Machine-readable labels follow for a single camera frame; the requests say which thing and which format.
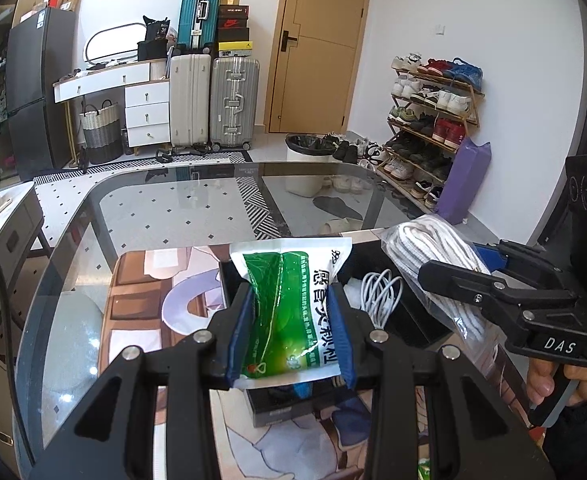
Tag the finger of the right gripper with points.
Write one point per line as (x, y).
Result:
(483, 291)
(518, 261)

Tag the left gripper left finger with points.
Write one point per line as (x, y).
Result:
(163, 399)

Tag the black cardboard box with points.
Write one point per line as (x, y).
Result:
(409, 321)

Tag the green medicine packet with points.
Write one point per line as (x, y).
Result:
(290, 339)

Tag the white foam block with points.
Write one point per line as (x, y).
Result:
(353, 291)

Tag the purple bag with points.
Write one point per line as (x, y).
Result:
(466, 176)

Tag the anime print desk mat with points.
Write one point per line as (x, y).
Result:
(471, 433)

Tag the wooden shoe rack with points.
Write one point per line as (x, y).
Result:
(434, 112)

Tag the grey side cabinet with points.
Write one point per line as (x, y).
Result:
(21, 224)

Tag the wooden door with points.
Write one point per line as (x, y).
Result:
(315, 58)

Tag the silver suitcase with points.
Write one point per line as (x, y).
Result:
(234, 94)

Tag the woven laundry basket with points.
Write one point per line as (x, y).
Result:
(102, 132)

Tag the stacked shoe boxes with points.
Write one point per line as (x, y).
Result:
(233, 32)

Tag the white suitcase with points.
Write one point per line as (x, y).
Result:
(190, 77)

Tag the white drawer cabinet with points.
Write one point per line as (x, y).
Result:
(147, 114)

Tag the white dressing desk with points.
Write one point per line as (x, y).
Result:
(109, 78)

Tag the teal suitcase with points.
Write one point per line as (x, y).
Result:
(197, 25)

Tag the black handbag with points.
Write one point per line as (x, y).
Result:
(154, 45)

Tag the black refrigerator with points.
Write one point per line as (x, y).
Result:
(40, 52)

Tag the oval black frame mirror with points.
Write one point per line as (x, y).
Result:
(118, 43)

